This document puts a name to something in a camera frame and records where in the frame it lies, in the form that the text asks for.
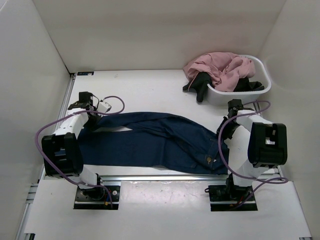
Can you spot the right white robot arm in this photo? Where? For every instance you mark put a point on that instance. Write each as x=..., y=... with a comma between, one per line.
x=267, y=146

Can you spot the aluminium rail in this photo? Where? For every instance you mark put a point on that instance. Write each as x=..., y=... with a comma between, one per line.
x=140, y=178

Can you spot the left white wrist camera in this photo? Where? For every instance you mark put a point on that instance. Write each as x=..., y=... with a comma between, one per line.
x=103, y=107

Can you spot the black garment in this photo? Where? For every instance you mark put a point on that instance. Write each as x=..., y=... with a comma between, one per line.
x=200, y=86

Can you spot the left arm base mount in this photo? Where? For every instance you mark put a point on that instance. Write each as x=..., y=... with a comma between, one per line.
x=97, y=198

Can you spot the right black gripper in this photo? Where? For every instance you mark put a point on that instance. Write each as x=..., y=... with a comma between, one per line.
x=225, y=135

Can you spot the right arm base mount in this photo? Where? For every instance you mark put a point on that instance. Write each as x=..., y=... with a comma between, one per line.
x=225, y=198

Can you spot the dark blue denim trousers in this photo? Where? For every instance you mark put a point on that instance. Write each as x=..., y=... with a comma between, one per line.
x=153, y=139

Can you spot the white plastic basket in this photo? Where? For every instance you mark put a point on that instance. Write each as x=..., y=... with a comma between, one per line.
x=218, y=98

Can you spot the pink garment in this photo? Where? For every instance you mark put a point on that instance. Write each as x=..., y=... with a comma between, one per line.
x=224, y=68

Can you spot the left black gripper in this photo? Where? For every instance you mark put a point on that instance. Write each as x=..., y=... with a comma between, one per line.
x=90, y=127

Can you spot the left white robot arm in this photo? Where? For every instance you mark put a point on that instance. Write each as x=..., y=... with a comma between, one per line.
x=61, y=150

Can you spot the small blue label sticker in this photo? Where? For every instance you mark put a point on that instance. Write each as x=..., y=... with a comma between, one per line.
x=85, y=73

